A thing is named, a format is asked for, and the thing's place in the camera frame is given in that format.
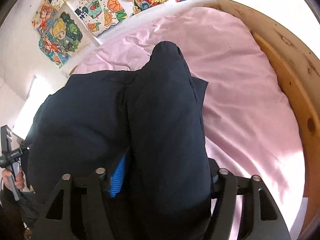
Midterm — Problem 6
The black puffer jacket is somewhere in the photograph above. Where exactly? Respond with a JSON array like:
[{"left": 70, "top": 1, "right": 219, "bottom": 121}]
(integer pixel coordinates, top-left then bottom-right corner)
[{"left": 24, "top": 41, "right": 211, "bottom": 239}]

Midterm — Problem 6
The person's left hand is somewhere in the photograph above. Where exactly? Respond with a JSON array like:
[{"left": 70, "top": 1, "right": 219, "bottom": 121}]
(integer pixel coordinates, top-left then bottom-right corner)
[{"left": 1, "top": 166, "right": 26, "bottom": 190}]

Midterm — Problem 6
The pink bed duvet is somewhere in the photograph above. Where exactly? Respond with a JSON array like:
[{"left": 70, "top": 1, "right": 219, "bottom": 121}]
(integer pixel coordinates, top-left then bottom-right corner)
[{"left": 75, "top": 7, "right": 305, "bottom": 229}]

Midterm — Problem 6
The bright window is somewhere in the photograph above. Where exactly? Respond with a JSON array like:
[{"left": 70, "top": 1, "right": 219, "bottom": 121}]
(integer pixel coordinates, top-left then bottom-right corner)
[{"left": 13, "top": 76, "right": 50, "bottom": 139}]

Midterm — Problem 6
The orange girl swimming drawing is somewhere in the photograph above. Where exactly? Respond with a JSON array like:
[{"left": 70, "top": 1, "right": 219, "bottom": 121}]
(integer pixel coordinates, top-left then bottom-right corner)
[{"left": 39, "top": 35, "right": 71, "bottom": 69}]

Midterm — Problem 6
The red haired girl drawing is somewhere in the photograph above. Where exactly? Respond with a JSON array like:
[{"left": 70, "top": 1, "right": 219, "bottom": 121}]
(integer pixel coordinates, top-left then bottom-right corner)
[{"left": 31, "top": 0, "right": 57, "bottom": 36}]

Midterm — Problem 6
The fruit juice drawing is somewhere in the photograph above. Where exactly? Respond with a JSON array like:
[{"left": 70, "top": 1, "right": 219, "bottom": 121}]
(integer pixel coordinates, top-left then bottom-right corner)
[{"left": 67, "top": 0, "right": 132, "bottom": 38}]

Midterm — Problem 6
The wooden bed frame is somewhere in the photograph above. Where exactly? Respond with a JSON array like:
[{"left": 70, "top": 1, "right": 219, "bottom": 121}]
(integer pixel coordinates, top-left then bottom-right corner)
[{"left": 204, "top": 0, "right": 319, "bottom": 239}]

